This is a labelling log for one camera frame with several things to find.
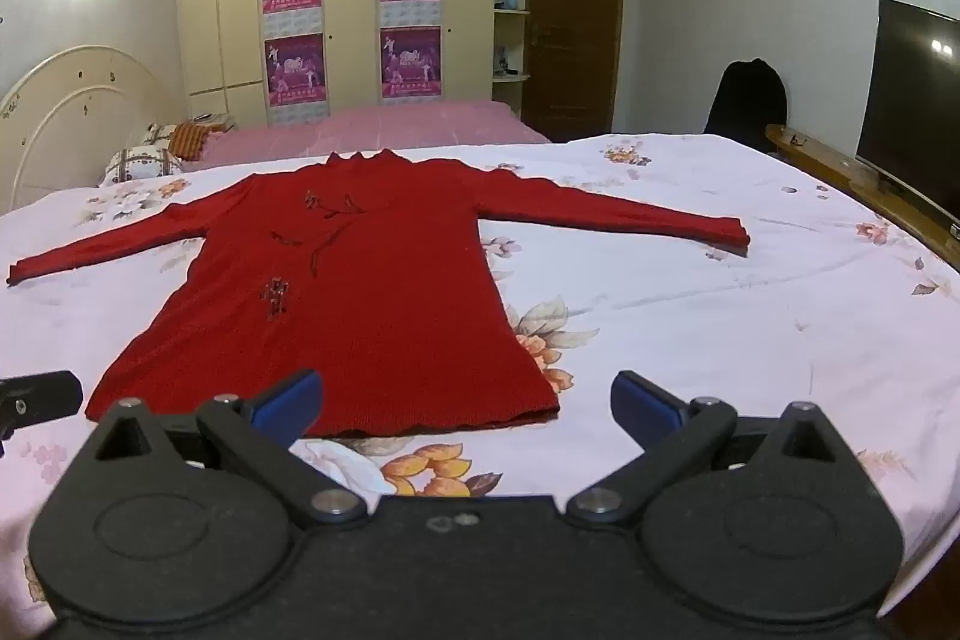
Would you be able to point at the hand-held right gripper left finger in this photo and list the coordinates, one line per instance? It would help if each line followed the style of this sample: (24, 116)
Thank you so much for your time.
(289, 401)

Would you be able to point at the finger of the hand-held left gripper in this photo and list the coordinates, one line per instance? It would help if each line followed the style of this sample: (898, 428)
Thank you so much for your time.
(45, 398)

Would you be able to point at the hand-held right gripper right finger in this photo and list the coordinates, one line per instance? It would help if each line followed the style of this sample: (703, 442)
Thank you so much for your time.
(643, 404)

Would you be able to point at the red knit sweater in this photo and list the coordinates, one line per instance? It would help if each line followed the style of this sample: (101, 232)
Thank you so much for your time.
(390, 280)

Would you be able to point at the floral white bed sheet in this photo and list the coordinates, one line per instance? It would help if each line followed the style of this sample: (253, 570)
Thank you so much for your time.
(750, 325)

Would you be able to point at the white patterned pillow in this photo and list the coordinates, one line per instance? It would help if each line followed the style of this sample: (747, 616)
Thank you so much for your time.
(160, 132)
(142, 164)

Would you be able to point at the orange striped pillow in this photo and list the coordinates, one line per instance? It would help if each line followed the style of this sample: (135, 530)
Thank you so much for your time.
(193, 139)

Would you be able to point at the cream bed headboard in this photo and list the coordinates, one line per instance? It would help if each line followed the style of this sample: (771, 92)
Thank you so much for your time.
(67, 115)

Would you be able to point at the pink bed cover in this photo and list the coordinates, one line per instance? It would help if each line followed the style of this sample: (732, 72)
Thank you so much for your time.
(390, 126)

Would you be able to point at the wooden tv bench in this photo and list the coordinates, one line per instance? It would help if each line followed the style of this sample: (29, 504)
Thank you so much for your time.
(840, 168)

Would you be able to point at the black bag on chair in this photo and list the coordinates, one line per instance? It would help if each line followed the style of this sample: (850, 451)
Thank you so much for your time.
(746, 96)

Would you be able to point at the brown wooden door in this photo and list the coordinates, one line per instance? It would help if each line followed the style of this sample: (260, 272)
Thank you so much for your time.
(574, 25)

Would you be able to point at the cream corner shelf unit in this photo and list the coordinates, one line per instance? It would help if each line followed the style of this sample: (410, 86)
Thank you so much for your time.
(511, 21)

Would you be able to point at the black television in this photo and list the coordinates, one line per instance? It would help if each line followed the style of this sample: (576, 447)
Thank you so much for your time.
(911, 100)

